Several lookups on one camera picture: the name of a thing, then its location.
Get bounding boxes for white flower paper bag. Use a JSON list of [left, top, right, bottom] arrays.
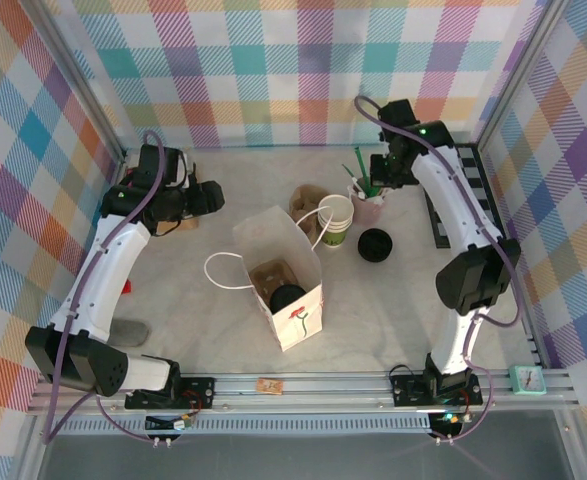
[[203, 203, 342, 353]]

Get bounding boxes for black plastic cup lid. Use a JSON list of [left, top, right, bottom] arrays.
[[270, 283, 307, 312]]

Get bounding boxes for dark green drinking straw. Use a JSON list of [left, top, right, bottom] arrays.
[[354, 146, 375, 197]]

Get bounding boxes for thin green drinking straw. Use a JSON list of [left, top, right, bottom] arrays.
[[341, 163, 369, 197]]

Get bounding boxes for pink straw holder cup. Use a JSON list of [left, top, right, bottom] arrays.
[[347, 185, 387, 225]]

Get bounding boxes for green white paper cup stack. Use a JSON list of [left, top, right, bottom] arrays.
[[317, 194, 356, 249]]

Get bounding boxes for black grey chessboard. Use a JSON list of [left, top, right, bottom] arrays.
[[422, 142, 507, 250]]

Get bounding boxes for black cup lid stack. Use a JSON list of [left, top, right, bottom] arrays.
[[357, 228, 393, 264]]

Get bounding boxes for brown pulp cup carrier stack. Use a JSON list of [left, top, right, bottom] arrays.
[[287, 184, 332, 242]]

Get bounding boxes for flat grey oval object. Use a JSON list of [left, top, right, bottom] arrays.
[[110, 319, 152, 348]]

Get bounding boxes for mint green small clock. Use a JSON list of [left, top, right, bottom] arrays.
[[508, 364, 545, 397]]

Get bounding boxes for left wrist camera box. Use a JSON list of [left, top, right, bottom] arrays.
[[179, 149, 200, 190]]

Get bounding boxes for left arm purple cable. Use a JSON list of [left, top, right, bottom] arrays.
[[42, 130, 174, 446]]

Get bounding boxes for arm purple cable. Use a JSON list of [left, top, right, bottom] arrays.
[[353, 94, 524, 445], [42, 130, 174, 446]]

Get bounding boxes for aluminium frame post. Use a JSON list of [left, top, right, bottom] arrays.
[[22, 0, 127, 160], [476, 0, 573, 151]]

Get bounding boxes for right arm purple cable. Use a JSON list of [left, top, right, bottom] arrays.
[[353, 94, 524, 445]]

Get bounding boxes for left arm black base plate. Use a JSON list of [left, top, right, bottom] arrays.
[[124, 375, 217, 412]]

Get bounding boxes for small wired connector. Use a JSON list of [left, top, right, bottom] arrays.
[[430, 410, 469, 430], [145, 413, 195, 432]]

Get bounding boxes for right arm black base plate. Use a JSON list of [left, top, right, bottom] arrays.
[[390, 372, 484, 409]]

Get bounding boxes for aluminium mounting rail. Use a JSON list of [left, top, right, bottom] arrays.
[[27, 369, 579, 416]]

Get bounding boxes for slotted grey cable duct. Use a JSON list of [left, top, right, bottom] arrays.
[[52, 417, 432, 435]]

